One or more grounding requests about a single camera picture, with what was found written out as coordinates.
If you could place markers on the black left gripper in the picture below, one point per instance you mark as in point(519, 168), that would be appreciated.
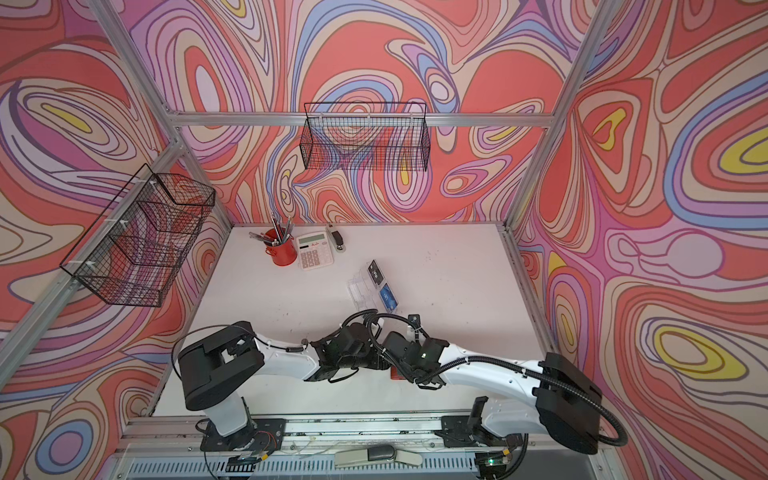
point(380, 362)

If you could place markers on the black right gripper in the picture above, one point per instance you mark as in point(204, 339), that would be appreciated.
point(407, 373)

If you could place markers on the red leather card holder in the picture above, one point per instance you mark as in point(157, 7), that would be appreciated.
point(395, 374)

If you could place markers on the clear acrylic card stand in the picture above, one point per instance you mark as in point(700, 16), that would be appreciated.
point(364, 293)

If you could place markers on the blue credit card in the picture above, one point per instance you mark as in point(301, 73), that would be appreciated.
point(388, 298)

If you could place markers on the black VIP credit card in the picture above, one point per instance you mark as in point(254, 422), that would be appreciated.
point(375, 273)

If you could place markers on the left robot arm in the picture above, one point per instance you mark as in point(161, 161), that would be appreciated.
point(213, 368)

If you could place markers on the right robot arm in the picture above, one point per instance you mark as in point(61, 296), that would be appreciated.
point(567, 403)

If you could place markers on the grey foot pedal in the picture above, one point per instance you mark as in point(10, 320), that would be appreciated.
point(376, 455)

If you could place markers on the pink desk calculator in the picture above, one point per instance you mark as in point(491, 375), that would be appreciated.
point(314, 250)

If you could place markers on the grey black stapler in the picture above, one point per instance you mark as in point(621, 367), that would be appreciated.
point(337, 238)

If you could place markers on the red metal pen bucket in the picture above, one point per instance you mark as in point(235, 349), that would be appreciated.
point(283, 253)

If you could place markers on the pens and pencils bunch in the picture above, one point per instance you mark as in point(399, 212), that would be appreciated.
point(280, 233)

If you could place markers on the black wire basket back wall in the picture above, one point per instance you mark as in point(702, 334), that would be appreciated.
point(365, 136)

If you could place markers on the black wire basket wall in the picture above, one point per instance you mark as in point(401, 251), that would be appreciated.
point(132, 254)
point(365, 136)

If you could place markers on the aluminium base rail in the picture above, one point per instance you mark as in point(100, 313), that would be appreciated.
point(300, 433)

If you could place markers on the black wire basket left wall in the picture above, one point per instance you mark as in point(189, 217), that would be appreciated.
point(132, 254)

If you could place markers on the aluminium frame post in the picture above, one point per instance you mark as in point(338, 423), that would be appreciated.
point(178, 149)

